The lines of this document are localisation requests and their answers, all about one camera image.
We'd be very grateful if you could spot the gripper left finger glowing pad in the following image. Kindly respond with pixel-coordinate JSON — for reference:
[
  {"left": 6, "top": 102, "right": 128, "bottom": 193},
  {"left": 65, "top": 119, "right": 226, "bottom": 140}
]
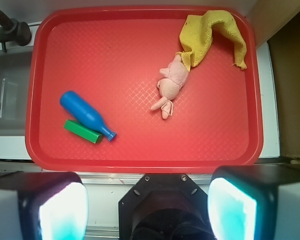
[{"left": 0, "top": 171, "right": 89, "bottom": 240}]

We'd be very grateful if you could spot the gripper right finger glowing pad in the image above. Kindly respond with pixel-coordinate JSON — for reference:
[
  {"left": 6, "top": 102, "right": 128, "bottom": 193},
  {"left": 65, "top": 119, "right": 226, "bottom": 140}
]
[{"left": 207, "top": 164, "right": 300, "bottom": 240}]

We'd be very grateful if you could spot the blue plastic bottle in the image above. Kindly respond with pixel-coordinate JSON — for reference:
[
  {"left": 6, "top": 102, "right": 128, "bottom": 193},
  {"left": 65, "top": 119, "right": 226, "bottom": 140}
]
[{"left": 59, "top": 90, "right": 117, "bottom": 141}]

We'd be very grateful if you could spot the green rectangular block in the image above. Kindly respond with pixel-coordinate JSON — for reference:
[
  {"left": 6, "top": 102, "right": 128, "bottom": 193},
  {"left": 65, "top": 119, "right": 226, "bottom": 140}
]
[{"left": 63, "top": 119, "right": 103, "bottom": 144}]

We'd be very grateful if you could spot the grey sink basin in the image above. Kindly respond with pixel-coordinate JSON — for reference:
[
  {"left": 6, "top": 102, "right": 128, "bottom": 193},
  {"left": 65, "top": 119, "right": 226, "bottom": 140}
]
[{"left": 0, "top": 49, "right": 33, "bottom": 137}]

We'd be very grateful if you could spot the pink plush bunny toy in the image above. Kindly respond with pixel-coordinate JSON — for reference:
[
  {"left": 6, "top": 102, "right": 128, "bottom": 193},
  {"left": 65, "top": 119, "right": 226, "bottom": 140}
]
[{"left": 150, "top": 54, "right": 189, "bottom": 120}]

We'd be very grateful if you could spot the red plastic tray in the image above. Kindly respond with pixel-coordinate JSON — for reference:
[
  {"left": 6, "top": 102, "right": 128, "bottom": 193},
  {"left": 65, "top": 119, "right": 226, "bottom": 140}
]
[{"left": 25, "top": 6, "right": 263, "bottom": 174}]

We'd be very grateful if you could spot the dark metal faucet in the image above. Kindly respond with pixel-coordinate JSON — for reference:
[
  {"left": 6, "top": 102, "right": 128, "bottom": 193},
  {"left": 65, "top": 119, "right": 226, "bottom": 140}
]
[{"left": 0, "top": 10, "right": 32, "bottom": 53}]

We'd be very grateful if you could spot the yellow knitted cloth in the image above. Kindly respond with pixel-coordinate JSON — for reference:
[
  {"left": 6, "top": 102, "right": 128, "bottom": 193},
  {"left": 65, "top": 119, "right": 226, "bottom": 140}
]
[{"left": 177, "top": 10, "right": 247, "bottom": 71}]

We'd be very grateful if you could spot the black octagonal camera mount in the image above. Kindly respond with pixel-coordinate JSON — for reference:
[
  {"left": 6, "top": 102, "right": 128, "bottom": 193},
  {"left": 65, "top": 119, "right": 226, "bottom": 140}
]
[{"left": 118, "top": 174, "right": 215, "bottom": 240}]

